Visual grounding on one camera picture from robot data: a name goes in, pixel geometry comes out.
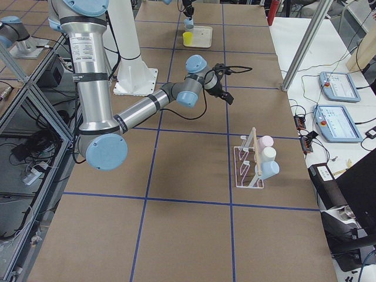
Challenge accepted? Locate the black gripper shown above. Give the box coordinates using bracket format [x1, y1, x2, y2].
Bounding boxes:
[206, 78, 234, 105]
[182, 0, 194, 20]

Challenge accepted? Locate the light blue plastic cup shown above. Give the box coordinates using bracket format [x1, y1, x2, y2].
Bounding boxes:
[184, 18, 194, 29]

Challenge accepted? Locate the pink plastic cup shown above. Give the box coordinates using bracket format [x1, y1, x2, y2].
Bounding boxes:
[257, 135, 274, 151]

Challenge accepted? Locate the white ikea cup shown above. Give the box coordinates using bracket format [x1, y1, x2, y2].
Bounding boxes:
[261, 146, 277, 163]

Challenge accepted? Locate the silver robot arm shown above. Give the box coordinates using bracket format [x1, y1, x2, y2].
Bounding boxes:
[48, 1, 233, 171]

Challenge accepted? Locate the grey plastic cup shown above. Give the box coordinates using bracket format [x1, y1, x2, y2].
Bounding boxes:
[185, 26, 194, 32]

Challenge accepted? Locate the yellow plastic cup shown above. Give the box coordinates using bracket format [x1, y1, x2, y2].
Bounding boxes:
[182, 32, 193, 46]

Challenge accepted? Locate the cream rabbit tray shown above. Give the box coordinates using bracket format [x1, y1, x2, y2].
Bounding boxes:
[186, 25, 213, 48]

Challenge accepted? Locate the red cylinder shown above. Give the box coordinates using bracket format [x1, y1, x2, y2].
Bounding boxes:
[267, 0, 280, 26]

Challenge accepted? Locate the near teach pendant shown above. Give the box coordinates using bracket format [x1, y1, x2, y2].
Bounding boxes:
[313, 105, 362, 143]

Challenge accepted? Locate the teach pendant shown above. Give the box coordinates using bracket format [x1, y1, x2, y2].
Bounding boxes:
[319, 72, 361, 103]
[313, 105, 362, 143]

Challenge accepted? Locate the far teach pendant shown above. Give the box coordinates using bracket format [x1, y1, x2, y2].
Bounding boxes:
[319, 72, 361, 103]

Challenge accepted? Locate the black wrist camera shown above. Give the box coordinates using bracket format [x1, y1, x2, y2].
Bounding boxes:
[212, 63, 232, 76]

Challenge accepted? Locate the white wire cup rack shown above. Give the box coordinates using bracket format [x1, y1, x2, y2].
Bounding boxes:
[233, 127, 271, 189]

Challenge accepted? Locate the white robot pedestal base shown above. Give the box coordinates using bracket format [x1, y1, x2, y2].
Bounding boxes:
[108, 0, 158, 96]

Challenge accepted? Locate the aluminium frame post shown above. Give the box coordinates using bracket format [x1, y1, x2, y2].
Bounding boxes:
[281, 0, 332, 92]

